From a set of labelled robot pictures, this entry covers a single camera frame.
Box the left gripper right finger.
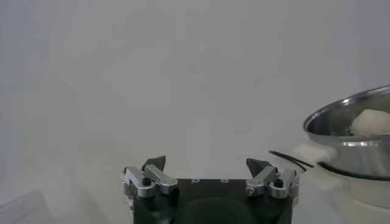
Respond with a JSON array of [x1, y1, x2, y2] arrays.
[[245, 157, 300, 200]]

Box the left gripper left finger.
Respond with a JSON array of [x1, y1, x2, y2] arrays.
[[121, 155, 179, 198]]

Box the white steamed baozi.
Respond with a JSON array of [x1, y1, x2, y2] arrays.
[[350, 108, 390, 137]]

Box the steel steamer basket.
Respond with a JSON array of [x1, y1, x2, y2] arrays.
[[302, 85, 390, 180]]

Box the cream electric cooker base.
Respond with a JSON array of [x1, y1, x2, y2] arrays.
[[292, 143, 390, 224]]

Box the black cooker power cable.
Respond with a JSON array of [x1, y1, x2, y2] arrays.
[[268, 150, 314, 172]]

